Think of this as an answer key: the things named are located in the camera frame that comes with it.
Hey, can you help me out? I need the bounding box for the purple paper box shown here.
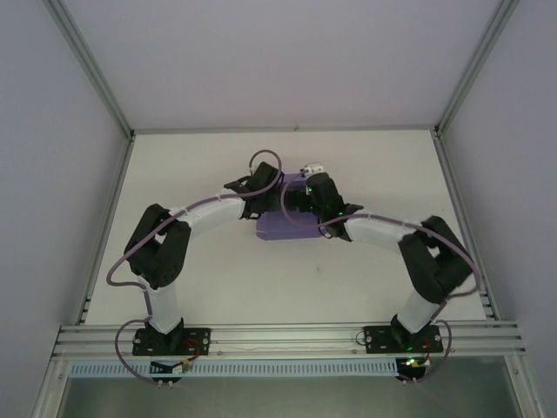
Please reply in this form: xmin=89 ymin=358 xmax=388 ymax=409
xmin=255 ymin=172 xmax=326 ymax=243

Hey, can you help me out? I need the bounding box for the right wiring connector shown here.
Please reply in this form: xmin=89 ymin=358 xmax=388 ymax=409
xmin=394 ymin=355 xmax=433 ymax=372

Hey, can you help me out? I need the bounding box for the wiring connector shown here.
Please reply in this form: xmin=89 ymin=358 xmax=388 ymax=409
xmin=394 ymin=355 xmax=433 ymax=372
xmin=149 ymin=357 xmax=196 ymax=376

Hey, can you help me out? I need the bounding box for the left wiring connector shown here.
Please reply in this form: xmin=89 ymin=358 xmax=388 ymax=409
xmin=149 ymin=357 xmax=196 ymax=376

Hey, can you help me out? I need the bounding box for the grey metal sheet panel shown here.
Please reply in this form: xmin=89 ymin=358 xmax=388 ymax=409
xmin=56 ymin=375 xmax=526 ymax=418

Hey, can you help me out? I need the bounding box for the aluminium right side rail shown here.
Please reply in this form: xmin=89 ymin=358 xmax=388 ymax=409
xmin=432 ymin=129 xmax=502 ymax=324

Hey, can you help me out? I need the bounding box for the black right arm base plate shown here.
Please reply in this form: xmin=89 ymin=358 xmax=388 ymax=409
xmin=362 ymin=323 xmax=446 ymax=355

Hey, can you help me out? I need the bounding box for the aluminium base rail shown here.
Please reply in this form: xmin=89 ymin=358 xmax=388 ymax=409
xmin=50 ymin=320 xmax=528 ymax=361

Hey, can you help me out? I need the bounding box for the aluminium left side rail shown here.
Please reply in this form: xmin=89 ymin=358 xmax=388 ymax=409
xmin=74 ymin=133 xmax=137 ymax=327

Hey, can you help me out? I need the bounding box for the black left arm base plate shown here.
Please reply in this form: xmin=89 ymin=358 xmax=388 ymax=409
xmin=131 ymin=325 xmax=213 ymax=357

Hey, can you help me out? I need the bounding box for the light blue slotted cable duct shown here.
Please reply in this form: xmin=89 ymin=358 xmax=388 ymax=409
xmin=69 ymin=358 xmax=400 ymax=379

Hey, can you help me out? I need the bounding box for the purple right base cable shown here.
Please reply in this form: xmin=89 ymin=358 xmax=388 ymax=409
xmin=402 ymin=320 xmax=455 ymax=386

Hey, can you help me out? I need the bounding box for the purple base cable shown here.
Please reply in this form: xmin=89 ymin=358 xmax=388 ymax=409
xmin=114 ymin=319 xmax=178 ymax=386
xmin=402 ymin=320 xmax=455 ymax=386

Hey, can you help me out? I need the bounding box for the aluminium right frame post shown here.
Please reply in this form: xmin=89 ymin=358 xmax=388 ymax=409
xmin=433 ymin=0 xmax=522 ymax=139

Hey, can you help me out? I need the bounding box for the aluminium frame post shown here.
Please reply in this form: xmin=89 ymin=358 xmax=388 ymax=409
xmin=433 ymin=0 xmax=522 ymax=139
xmin=43 ymin=0 xmax=137 ymax=141

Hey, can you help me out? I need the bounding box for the aluminium left frame post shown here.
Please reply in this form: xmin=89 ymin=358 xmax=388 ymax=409
xmin=43 ymin=0 xmax=137 ymax=141

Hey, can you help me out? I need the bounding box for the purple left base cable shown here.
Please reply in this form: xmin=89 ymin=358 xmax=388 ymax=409
xmin=114 ymin=319 xmax=178 ymax=386

